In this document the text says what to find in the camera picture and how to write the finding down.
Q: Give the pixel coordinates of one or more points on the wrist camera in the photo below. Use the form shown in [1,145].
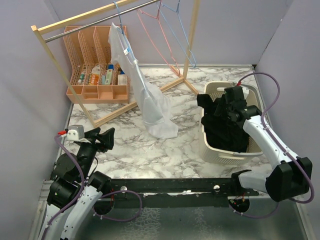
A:
[75,133]
[245,90]

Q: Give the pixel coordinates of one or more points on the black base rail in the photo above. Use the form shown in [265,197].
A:
[177,192]

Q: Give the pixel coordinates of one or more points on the black t shirt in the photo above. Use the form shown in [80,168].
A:
[221,132]

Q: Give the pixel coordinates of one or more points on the pink clothes hanger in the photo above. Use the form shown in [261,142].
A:
[152,26]

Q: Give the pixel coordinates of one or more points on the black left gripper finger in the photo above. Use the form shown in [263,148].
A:
[92,134]
[106,140]

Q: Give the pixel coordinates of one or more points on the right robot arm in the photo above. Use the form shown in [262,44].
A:
[291,174]

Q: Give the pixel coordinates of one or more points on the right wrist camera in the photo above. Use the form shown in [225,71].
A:
[245,90]

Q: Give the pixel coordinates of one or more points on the white t shirt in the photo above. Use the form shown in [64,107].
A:
[155,107]

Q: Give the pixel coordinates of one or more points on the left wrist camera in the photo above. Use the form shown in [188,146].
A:
[75,133]

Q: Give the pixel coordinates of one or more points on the pink plastic organizer basket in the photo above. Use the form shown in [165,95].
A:
[94,78]

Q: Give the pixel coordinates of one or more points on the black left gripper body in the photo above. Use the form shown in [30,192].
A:
[98,145]

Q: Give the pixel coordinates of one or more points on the wooden clothes rack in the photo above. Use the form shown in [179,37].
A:
[39,32]

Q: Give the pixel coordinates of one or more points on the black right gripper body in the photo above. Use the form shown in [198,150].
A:
[223,108]

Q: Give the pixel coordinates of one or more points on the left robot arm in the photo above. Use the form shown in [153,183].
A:
[75,188]

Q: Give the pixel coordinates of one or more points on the cream laundry basket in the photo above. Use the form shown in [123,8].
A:
[215,89]

